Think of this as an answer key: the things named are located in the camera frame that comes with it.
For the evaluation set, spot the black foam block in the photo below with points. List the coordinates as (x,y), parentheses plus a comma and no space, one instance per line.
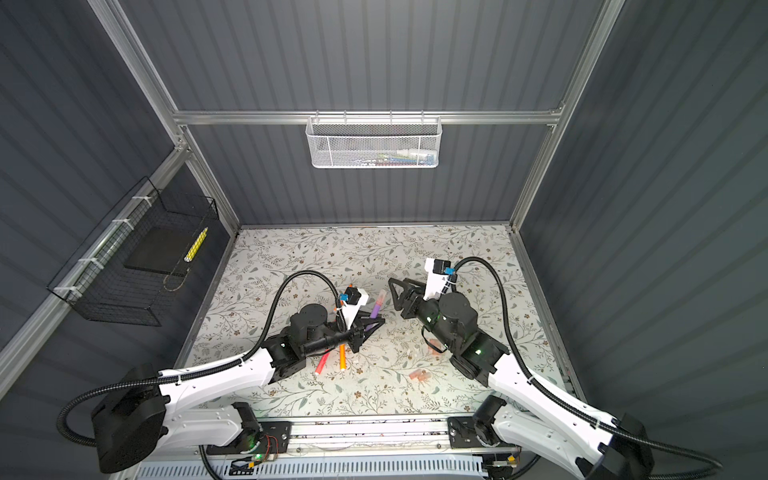
(161,251)

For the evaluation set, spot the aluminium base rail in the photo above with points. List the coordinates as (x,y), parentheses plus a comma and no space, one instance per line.
(451,433)

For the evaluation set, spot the white vented cable duct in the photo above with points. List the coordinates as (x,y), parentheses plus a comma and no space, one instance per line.
(441,466)

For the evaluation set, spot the white wire mesh basket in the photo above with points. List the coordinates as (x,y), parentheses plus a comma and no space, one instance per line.
(327,138)

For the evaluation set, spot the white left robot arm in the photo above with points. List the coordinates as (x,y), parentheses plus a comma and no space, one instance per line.
(131,423)

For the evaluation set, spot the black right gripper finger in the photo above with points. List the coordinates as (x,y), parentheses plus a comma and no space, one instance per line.
(405,290)
(408,307)

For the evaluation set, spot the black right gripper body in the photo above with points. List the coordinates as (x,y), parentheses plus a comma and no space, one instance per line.
(430,314)

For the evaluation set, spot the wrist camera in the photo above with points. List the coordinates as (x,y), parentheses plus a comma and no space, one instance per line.
(441,278)
(352,300)

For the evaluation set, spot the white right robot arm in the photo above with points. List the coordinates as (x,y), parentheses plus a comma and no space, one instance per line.
(525,409)

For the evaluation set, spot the yellow marker in basket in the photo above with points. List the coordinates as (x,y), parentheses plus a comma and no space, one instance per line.
(196,245)

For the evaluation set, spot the yellow orange marker pen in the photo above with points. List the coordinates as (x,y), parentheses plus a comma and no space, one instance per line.
(342,358)

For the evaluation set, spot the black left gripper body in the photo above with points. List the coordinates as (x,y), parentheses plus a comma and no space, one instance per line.
(331,340)

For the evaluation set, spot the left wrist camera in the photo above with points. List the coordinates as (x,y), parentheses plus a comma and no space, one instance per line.
(352,300)

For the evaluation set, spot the purple marker pen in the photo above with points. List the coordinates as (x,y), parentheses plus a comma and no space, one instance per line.
(378,304)

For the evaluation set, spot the black wire basket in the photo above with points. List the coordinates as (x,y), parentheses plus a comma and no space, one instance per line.
(133,271)

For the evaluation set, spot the pens in white basket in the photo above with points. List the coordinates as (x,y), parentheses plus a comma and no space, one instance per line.
(426,158)

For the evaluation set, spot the pink marker pen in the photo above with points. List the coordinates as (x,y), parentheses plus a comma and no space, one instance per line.
(322,363)

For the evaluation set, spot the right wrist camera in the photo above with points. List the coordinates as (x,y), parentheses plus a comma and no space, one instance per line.
(441,278)

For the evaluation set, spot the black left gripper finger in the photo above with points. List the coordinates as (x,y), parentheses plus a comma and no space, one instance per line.
(358,336)
(364,321)

